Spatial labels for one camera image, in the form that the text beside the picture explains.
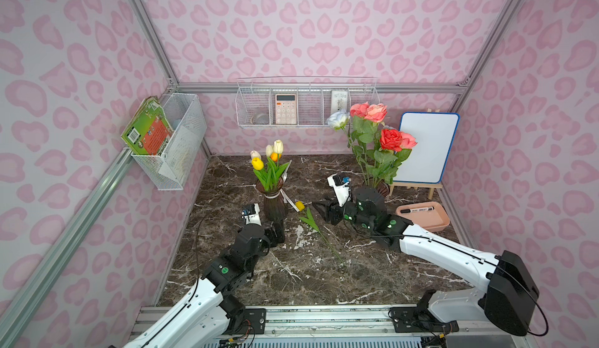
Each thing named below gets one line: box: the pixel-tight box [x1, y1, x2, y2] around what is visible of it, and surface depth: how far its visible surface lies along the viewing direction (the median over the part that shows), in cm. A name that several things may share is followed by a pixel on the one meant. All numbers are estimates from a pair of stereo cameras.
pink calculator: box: [275, 93, 298, 125], surface depth 96 cm
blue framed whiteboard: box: [392, 111, 461, 185], surface depth 89 cm
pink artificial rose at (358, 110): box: [349, 101, 370, 119], surface depth 77 cm
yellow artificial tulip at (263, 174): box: [251, 157, 275, 192], surface depth 82 cm
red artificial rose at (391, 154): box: [373, 127, 412, 185], surface depth 75 cm
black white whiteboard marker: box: [400, 205, 435, 214], surface depth 100 cm
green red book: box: [120, 95, 175, 157], surface depth 73 cm
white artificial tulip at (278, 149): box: [272, 138, 290, 182], surface depth 77 cm
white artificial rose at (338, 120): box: [326, 109, 368, 188], surface depth 78 cm
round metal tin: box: [250, 113, 270, 125], surface depth 97 cm
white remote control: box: [330, 90, 348, 115], surface depth 94 cm
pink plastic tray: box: [395, 201, 451, 232], surface depth 99 cm
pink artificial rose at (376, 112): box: [364, 102, 387, 127], surface depth 72 cm
